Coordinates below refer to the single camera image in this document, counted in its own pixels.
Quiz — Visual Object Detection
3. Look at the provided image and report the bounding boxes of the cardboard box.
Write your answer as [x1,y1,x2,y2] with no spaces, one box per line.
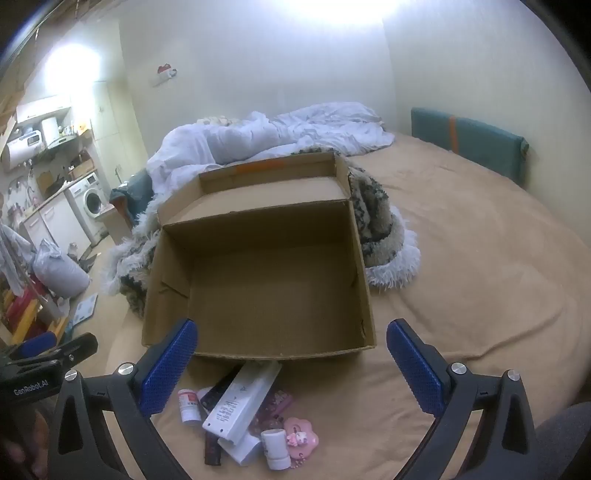
[141,151,377,361]

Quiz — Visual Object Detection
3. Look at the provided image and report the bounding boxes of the white bottle blue label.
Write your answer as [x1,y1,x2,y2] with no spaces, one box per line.
[260,428,291,472]

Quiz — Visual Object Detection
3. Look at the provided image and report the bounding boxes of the long white box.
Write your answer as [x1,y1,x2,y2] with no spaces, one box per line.
[202,361,282,444]

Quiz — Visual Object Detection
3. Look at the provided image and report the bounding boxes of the pink patterned case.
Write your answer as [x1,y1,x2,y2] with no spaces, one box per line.
[249,389,294,437]

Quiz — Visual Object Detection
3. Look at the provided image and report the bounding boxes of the blue white floor scale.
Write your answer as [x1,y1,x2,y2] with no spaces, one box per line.
[71,292,100,327]

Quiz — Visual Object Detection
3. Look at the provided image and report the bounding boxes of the white washing machine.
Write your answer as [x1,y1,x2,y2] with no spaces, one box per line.
[68,173,112,221]

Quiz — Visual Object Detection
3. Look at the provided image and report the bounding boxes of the small white bottle red label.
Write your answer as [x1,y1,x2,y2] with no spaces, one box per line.
[178,389,202,424]

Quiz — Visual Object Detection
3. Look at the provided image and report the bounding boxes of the white wall cupboard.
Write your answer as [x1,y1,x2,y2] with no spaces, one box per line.
[16,94,73,124]

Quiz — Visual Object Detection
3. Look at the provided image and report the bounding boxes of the pink heart compact with cat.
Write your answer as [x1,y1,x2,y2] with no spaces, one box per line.
[283,416,321,462]

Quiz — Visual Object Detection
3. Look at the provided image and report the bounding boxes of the colourful toy rack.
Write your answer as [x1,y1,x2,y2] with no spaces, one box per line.
[0,276,71,346]

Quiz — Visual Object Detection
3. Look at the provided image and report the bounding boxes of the white plastic bag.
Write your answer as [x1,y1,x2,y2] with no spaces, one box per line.
[31,239,92,299]

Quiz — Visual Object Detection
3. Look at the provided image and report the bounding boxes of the white kitchen cabinet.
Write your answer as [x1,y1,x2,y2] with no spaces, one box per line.
[21,189,94,259]

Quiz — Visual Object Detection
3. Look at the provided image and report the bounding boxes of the teal headboard cushion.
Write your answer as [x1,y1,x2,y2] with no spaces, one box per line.
[410,107,530,188]

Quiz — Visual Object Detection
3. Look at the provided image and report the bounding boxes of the white duvet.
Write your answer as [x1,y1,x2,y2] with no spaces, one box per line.
[147,103,396,197]

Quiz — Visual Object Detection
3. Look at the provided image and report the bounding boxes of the person's grey pants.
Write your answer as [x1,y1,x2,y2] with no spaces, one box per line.
[530,401,591,480]

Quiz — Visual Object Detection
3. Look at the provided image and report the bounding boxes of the black tube pink print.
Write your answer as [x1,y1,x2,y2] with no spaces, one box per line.
[200,364,243,414]

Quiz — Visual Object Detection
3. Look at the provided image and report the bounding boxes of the leopard print fringed blanket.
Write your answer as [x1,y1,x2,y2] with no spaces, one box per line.
[99,144,422,320]

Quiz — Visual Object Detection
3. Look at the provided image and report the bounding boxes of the white wall fixture red top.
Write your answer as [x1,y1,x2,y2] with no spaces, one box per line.
[150,63,179,87]

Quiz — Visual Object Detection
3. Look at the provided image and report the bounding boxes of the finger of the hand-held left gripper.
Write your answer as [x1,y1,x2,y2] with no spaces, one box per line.
[7,332,99,374]
[18,333,58,360]

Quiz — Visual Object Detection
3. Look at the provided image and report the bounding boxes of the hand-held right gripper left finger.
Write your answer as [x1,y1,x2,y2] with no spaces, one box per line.
[46,318,199,480]

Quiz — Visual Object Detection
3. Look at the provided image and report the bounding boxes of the small white box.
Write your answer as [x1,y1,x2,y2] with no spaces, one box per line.
[217,434,262,467]

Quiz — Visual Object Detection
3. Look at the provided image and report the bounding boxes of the person's left hand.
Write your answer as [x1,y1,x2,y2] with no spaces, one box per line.
[0,404,51,480]

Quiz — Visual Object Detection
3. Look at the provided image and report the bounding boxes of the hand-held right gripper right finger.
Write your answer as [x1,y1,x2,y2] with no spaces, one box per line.
[387,318,539,480]

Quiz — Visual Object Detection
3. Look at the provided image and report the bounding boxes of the white water heater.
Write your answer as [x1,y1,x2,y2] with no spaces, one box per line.
[1,133,48,175]

